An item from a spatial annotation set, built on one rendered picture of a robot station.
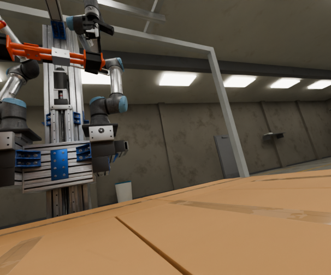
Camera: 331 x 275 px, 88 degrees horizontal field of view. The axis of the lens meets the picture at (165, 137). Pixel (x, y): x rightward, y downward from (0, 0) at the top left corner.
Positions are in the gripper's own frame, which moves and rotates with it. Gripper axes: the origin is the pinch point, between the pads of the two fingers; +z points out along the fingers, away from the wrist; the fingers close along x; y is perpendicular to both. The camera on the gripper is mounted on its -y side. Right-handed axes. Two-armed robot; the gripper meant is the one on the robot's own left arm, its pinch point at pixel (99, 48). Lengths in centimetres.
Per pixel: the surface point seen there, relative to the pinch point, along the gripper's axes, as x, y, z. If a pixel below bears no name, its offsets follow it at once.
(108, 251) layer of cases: 55, -1, 82
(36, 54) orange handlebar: 10.9, 25.5, 13.0
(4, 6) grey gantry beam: -131, 119, -177
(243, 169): -199, -220, 87
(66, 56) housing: 10.3, 13.8, 13.6
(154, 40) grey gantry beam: -174, -89, -174
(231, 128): -200, -218, 5
